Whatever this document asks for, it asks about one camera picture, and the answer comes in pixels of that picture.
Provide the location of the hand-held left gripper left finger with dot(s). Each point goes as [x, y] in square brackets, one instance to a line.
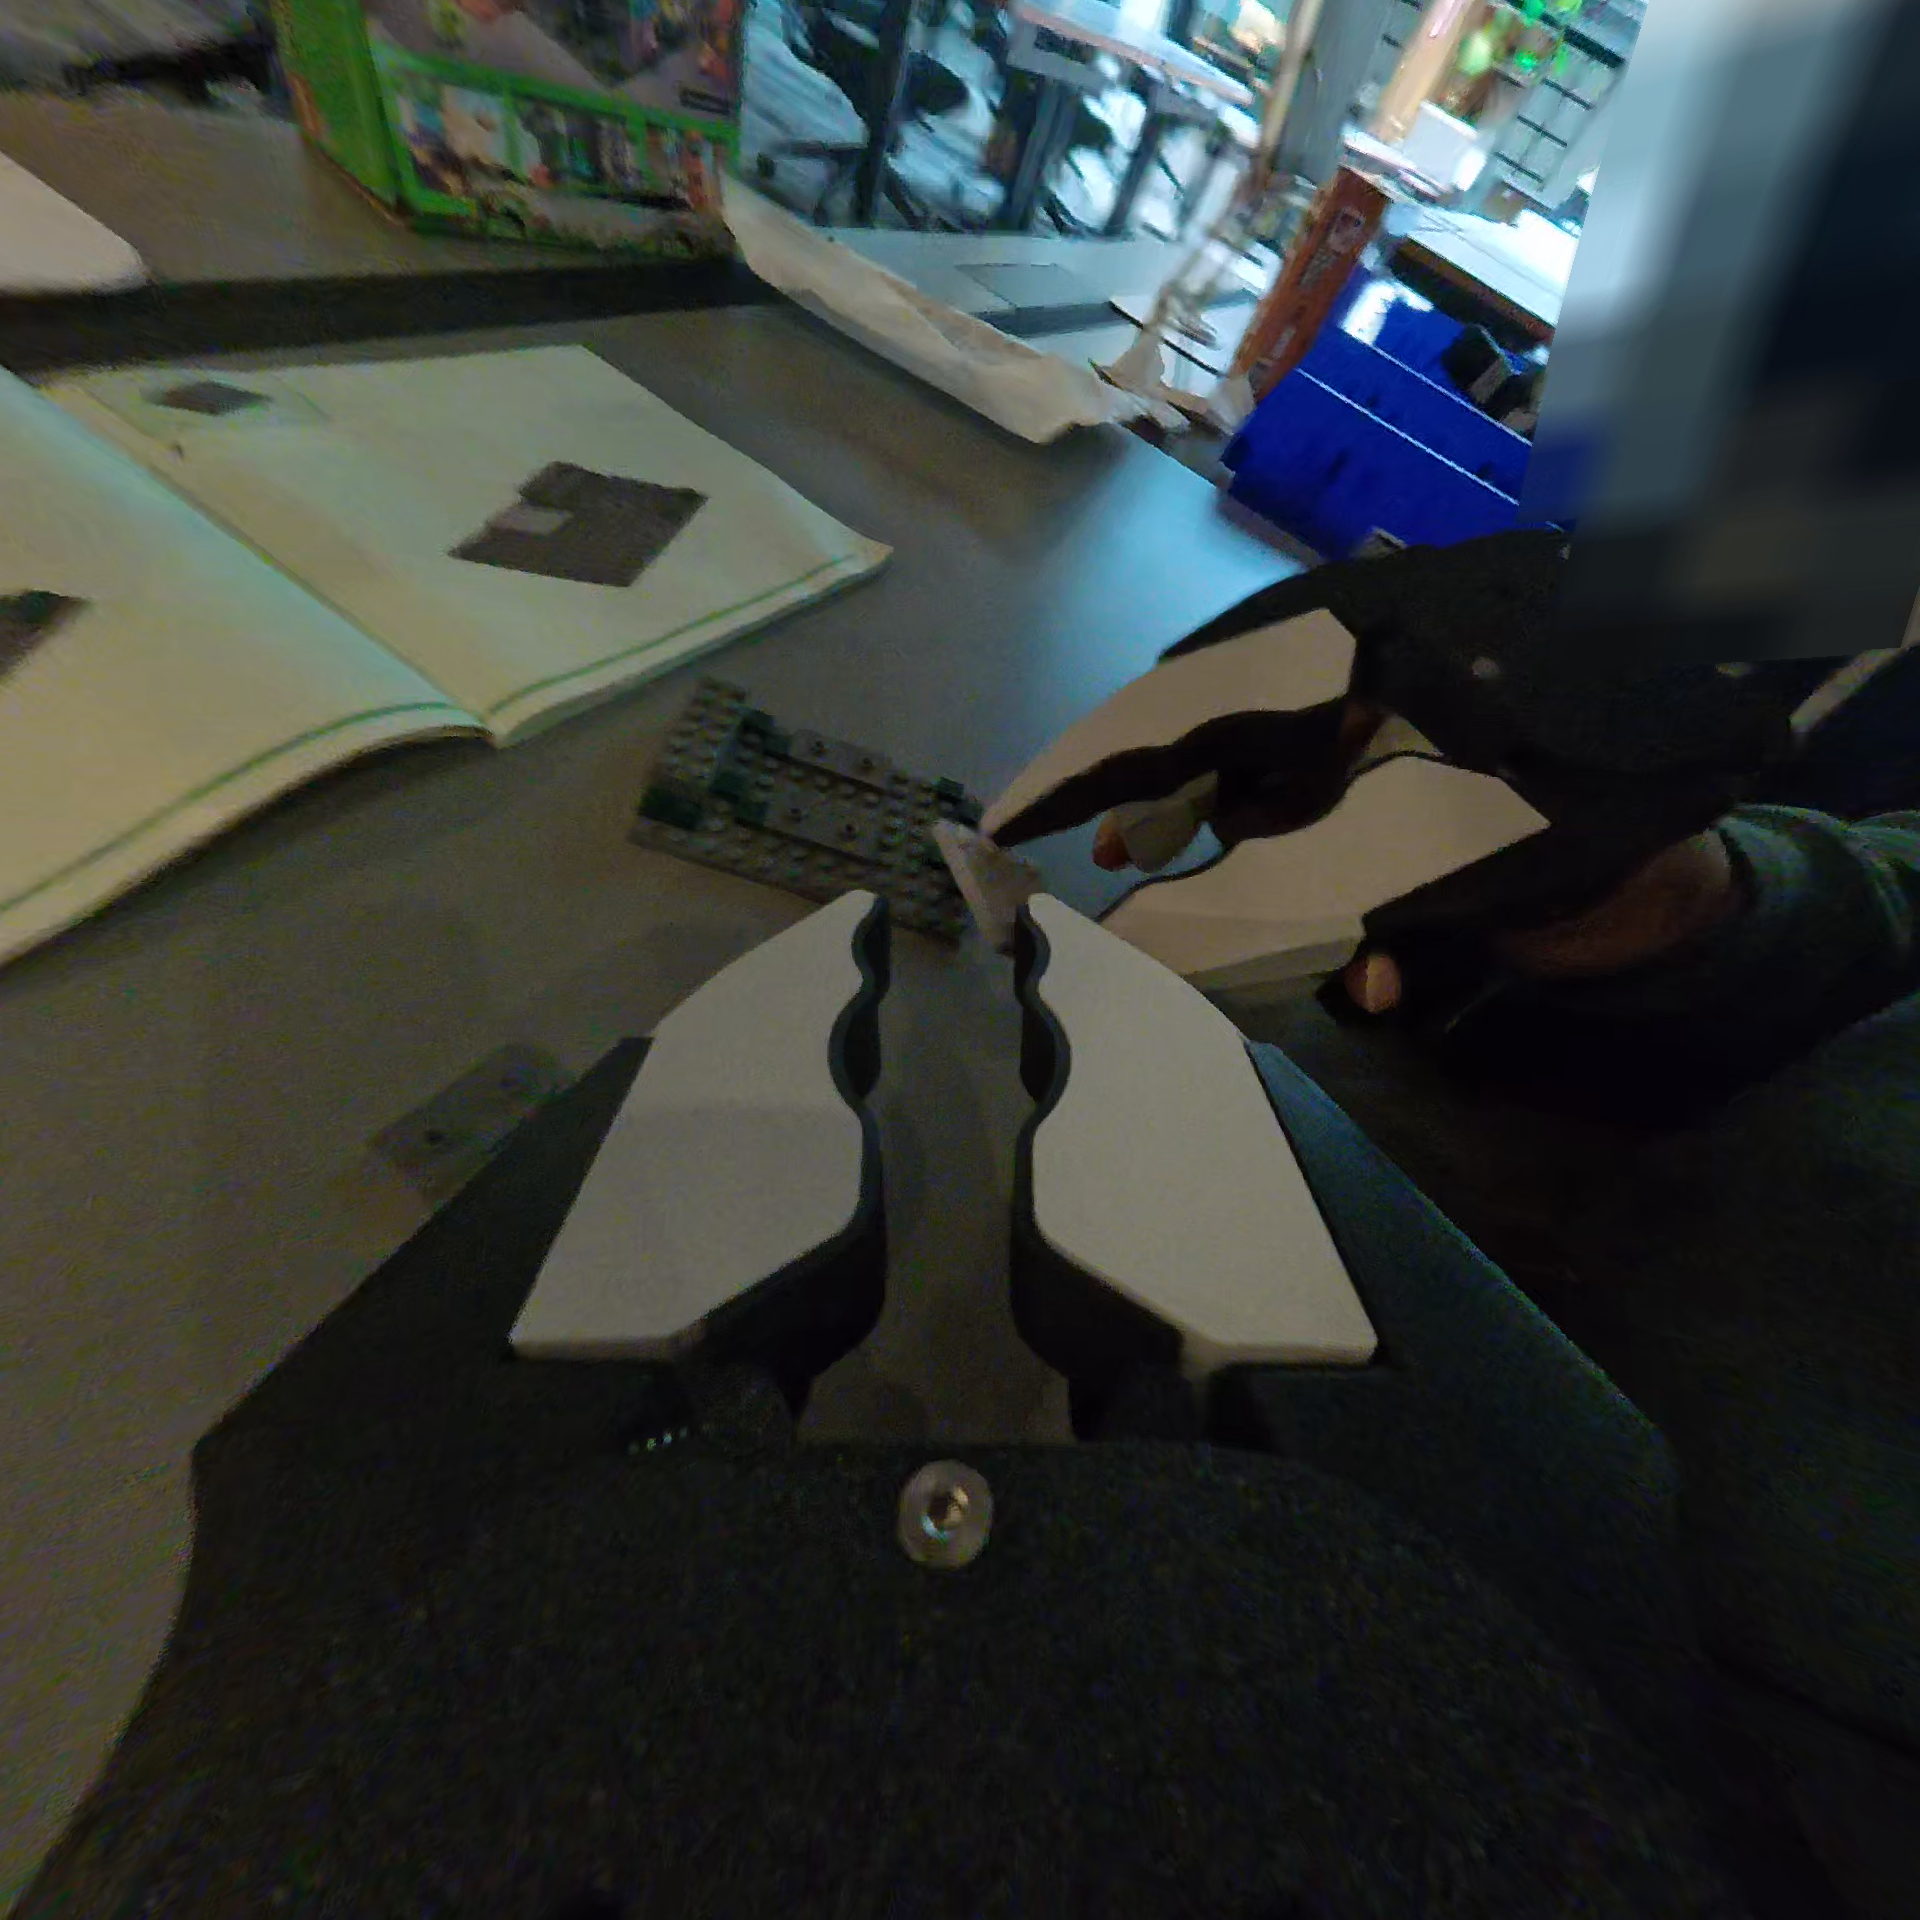
[705, 1185]

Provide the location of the grey long building brick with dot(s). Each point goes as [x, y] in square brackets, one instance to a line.
[705, 735]

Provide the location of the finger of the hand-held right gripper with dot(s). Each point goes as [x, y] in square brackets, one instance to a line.
[1231, 674]
[1348, 855]

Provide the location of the colourful green-edged toy box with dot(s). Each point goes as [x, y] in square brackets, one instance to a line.
[511, 119]

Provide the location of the crumpled white paper bag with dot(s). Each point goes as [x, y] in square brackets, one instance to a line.
[931, 329]

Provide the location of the light grey square plate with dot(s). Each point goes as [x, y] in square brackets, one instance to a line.
[991, 885]

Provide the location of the wooden background table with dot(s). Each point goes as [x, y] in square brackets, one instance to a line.
[1124, 29]

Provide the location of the grey smooth two-hole tile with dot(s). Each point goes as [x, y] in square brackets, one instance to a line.
[458, 1119]

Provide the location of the white instruction booklet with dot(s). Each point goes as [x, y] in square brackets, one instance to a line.
[299, 599]

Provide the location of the person's right forearm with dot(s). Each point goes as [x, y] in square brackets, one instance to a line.
[1828, 900]

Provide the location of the adjoining grey table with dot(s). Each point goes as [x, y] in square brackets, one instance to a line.
[224, 194]

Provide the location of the orange cardboard box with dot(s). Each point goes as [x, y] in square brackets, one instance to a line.
[1320, 269]

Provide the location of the blue plastic bin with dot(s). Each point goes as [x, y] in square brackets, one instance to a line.
[1380, 435]

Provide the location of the black office chair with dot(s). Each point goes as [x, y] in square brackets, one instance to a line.
[840, 89]

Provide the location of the person's right hand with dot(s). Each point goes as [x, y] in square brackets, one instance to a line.
[1620, 914]

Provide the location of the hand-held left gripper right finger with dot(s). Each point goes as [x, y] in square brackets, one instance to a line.
[1184, 1185]

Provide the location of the grey studded building baseplate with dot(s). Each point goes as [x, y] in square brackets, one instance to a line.
[840, 810]

